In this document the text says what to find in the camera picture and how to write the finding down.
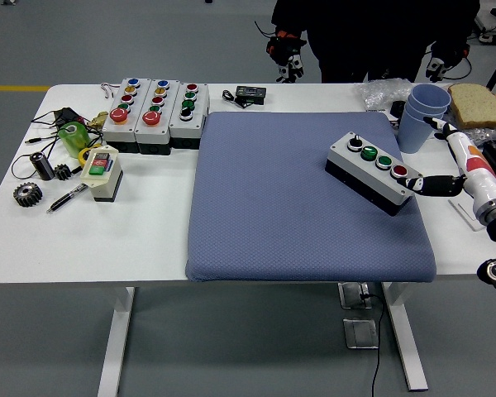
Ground white table leg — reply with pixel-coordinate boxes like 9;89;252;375
382;282;430;392
97;285;136;397

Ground four-button box with black knob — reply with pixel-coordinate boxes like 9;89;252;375
168;82;211;150

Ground bubble wrap bag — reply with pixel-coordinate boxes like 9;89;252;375
354;78;413;112

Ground slice of bread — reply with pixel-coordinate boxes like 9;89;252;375
446;83;496;129

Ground blue-grey padded mat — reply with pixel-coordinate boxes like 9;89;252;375
184;111;437;285

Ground clear acrylic plate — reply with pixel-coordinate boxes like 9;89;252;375
447;198;487;232

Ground black digital meter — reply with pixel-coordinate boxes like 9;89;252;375
234;84;269;106

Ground black floor power cable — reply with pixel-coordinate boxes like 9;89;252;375
360;292;387;397

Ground black power adapter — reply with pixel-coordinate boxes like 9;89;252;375
51;107;84;127

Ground person's gloved left hand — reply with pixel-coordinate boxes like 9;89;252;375
424;40;471;83

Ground thin black wire with plug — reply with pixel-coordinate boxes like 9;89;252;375
24;131;67;146

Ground yellow tape roll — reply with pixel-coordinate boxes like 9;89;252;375
78;144;103;168

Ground person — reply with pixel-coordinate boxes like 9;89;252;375
271;0;480;84

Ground person's gloved right hand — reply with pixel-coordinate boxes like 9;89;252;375
265;27;308;84

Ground five-button box, red mushroom button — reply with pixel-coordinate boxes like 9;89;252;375
134;78;181;157
101;77;152;152

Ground thin black wire loop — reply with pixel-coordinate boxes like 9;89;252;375
10;140;63;179

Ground blue plastic cup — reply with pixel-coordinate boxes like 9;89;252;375
404;98;449;122
408;84;452;112
396;108;441;155

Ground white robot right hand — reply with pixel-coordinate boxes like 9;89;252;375
403;117;496;208

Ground black and silver pen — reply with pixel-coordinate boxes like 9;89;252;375
45;183;88;215

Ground black cylindrical capacitor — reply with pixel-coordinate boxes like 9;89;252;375
29;151;55;182

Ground brass fitting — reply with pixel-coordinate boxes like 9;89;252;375
85;111;110;129

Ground clear plastic bag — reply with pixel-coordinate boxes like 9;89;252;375
432;118;496;146

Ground cream switch box, red-green buttons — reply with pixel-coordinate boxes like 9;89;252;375
80;144;124;203

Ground green translucent cylinder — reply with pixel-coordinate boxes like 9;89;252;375
57;121;91;160

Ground four-button grey control box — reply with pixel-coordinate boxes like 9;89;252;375
324;132;425;218

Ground metal floor socket plate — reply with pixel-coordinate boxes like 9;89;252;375
342;317;380;351
338;282;374;310

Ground large dark metal gear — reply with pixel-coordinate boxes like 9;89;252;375
12;183;44;208

